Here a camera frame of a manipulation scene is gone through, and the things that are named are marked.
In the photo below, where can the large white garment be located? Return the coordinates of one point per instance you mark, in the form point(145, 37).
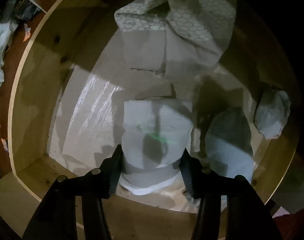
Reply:
point(156, 133)

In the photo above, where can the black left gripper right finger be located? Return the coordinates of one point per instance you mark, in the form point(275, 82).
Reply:
point(247, 216)

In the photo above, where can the white floral rolled underwear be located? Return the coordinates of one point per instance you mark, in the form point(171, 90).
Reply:
point(272, 113)

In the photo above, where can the orange snack wrapper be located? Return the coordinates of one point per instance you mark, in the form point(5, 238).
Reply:
point(27, 34)

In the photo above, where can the blue striped underwear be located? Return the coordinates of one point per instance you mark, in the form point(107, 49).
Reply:
point(228, 145)

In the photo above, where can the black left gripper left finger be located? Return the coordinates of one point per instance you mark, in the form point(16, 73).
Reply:
point(55, 217)

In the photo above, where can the grey hexagon-pattern garment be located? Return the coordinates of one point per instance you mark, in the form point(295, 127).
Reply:
point(175, 38)

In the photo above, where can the dark blue plastic bag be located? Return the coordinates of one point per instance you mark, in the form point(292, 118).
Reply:
point(19, 10)

